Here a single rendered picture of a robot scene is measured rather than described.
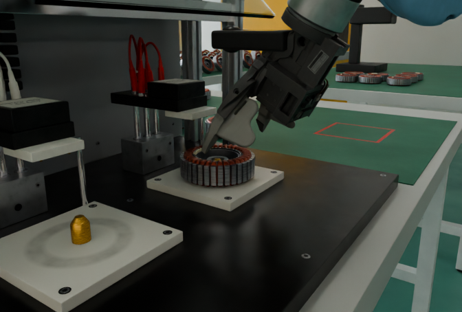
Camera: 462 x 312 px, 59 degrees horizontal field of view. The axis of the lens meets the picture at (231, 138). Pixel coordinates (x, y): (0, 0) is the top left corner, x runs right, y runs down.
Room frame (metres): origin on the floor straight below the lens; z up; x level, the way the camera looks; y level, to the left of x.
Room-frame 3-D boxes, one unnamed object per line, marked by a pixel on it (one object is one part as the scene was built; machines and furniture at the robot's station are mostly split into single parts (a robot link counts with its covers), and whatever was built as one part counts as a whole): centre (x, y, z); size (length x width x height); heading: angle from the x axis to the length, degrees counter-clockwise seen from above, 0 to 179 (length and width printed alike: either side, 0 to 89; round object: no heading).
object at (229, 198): (0.59, 0.02, 0.78); 0.15 x 0.15 x 0.01; 56
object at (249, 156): (0.59, 0.02, 0.80); 0.11 x 0.11 x 0.04
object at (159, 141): (0.67, 0.14, 0.80); 0.07 x 0.05 x 0.06; 146
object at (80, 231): (0.39, 0.16, 0.80); 0.02 x 0.02 x 0.03
